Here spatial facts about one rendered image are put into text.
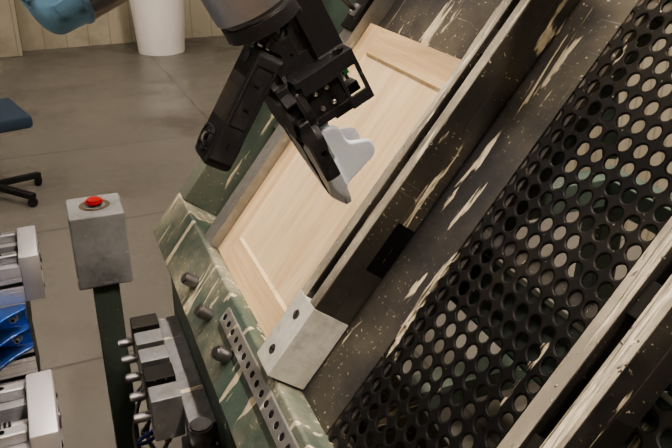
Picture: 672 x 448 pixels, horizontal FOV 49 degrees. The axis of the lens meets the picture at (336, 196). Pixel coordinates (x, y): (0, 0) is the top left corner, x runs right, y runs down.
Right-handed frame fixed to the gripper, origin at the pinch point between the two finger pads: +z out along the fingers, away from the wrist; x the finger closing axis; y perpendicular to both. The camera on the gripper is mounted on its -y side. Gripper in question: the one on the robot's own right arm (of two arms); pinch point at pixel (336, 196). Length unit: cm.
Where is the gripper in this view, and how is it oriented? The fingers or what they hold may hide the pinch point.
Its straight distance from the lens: 73.3
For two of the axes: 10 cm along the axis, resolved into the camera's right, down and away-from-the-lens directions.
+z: 4.3, 7.4, 5.2
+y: 8.2, -5.6, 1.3
